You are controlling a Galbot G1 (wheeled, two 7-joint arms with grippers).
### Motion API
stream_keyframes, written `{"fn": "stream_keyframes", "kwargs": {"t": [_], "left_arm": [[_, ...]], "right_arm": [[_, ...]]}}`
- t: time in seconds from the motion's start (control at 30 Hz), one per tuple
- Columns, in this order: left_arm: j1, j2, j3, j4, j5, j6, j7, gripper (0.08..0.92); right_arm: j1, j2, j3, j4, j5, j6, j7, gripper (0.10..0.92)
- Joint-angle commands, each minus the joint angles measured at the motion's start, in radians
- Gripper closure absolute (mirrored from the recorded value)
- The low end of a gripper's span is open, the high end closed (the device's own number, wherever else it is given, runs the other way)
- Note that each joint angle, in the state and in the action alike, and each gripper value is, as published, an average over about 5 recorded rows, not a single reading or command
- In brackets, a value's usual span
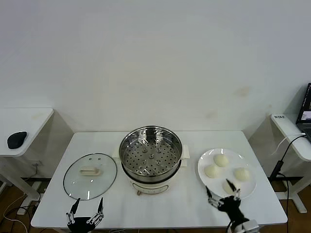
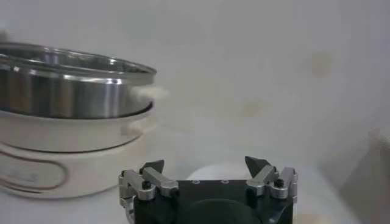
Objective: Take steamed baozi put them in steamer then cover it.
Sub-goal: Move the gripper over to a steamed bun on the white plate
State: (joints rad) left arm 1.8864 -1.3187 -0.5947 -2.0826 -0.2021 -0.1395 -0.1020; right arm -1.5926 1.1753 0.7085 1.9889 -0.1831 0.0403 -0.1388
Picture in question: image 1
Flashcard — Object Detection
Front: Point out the white side table with mouse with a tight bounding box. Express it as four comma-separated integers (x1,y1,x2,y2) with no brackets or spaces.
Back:
0,108,54,202

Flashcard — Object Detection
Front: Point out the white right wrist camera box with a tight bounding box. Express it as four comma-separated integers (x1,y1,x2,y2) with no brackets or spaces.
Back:
242,219,260,233

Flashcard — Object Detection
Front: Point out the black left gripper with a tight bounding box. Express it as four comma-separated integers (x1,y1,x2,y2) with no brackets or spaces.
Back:
66,197,105,233

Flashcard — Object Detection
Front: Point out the black computer mouse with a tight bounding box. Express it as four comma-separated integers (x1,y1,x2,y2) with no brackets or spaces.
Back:
7,131,28,150

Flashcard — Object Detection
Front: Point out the stainless steel steamer basket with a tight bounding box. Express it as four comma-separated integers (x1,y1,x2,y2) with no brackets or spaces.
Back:
119,125,183,182

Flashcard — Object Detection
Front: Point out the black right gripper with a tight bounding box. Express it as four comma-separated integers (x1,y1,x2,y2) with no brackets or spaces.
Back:
205,179,249,223

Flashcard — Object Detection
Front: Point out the cream electric cooker base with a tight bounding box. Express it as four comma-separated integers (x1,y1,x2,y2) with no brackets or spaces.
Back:
112,144,190,196

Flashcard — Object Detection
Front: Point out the black laptop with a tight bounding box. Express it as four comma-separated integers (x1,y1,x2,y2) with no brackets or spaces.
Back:
296,83,311,141

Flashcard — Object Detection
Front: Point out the black cable with adapter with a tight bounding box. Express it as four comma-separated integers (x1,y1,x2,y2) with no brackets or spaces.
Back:
268,134,307,233

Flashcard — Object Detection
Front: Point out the glass lid with cream handle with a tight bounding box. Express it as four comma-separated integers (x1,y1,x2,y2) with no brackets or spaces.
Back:
63,152,118,201

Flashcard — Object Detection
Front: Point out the white round plate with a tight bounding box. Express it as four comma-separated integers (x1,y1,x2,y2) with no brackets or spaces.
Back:
197,148,257,200

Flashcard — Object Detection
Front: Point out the white cable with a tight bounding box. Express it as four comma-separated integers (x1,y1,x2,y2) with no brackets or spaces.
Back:
271,133,307,156

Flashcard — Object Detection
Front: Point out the white side table with laptop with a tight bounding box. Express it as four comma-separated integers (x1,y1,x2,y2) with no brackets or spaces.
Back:
271,113,311,214

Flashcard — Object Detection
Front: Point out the white steamed baozi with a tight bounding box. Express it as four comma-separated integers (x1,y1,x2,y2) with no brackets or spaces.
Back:
213,153,229,167
222,179,241,195
204,164,221,179
233,167,251,182

